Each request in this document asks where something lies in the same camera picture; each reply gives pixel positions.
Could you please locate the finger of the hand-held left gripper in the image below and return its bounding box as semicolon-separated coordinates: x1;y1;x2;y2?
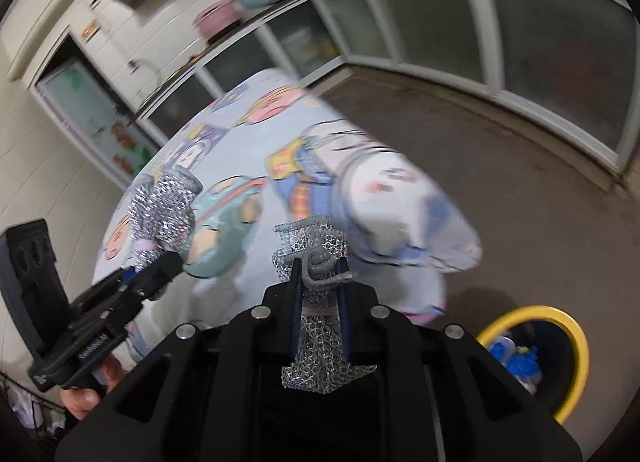
131;251;185;301
70;266;138;313

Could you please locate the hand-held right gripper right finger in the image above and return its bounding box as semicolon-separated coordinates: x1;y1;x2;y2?
335;257;583;462

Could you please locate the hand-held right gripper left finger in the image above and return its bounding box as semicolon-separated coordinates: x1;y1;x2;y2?
54;259;306;462

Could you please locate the silver mesh scrubber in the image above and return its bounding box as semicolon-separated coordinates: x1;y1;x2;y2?
127;167;203;300
272;215;378;395

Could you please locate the yellow rimmed black bin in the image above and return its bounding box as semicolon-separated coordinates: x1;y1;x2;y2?
475;305;591;425

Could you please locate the person's left hand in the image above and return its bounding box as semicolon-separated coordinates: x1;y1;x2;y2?
60;352;126;420

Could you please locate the printed cartoon blanket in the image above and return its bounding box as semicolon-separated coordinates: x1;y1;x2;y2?
92;67;483;373

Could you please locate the glass panel door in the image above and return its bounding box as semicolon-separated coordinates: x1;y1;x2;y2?
35;55;163;188

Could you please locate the blue plastic wrapper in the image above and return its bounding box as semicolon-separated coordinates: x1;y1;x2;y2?
487;337;543;393

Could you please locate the metal faucet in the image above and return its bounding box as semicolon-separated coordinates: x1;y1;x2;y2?
127;58;163;93

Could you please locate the pink basin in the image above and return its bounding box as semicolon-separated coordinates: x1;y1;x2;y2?
194;0;243;39

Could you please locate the glass door counter cabinet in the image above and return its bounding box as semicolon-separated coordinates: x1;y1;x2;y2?
135;0;640;193

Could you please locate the white wall cabinet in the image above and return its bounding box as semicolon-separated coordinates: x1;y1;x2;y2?
0;0;141;80

